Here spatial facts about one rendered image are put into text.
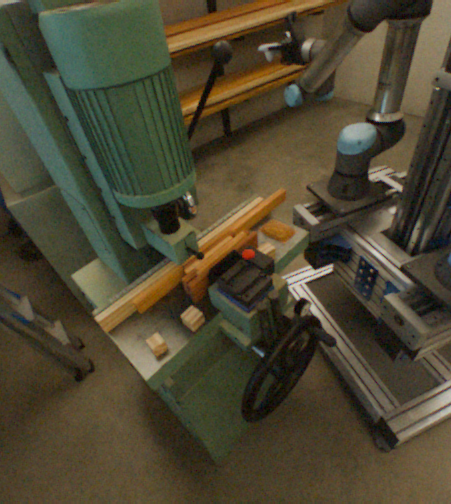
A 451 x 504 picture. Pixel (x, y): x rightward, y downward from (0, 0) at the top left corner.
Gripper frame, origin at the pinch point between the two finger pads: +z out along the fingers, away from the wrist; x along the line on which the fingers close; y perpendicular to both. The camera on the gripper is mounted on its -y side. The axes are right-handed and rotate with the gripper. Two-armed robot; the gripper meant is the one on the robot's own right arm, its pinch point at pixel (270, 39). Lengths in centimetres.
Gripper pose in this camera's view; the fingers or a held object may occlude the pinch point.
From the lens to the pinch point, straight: 158.1
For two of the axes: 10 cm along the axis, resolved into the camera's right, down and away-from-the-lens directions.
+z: -5.8, -5.1, 6.4
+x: 7.8, -5.8, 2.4
